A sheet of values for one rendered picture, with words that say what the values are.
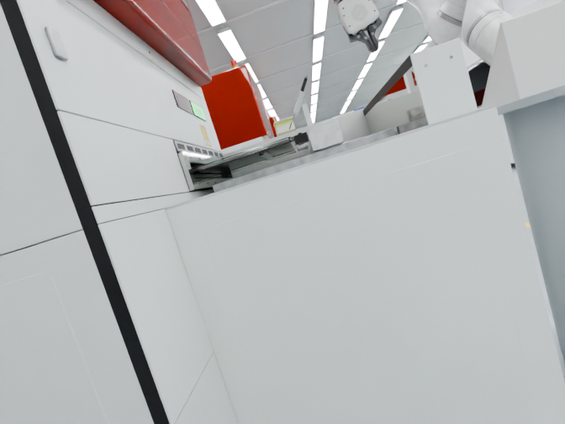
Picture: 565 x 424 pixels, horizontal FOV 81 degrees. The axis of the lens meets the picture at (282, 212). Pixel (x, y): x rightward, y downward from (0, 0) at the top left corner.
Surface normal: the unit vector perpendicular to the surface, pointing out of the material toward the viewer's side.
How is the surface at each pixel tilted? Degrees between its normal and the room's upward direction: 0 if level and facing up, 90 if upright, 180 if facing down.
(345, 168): 90
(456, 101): 90
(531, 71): 90
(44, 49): 90
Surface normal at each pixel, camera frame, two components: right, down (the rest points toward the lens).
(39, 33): 0.95, -0.29
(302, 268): -0.07, 0.11
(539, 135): -0.66, 0.27
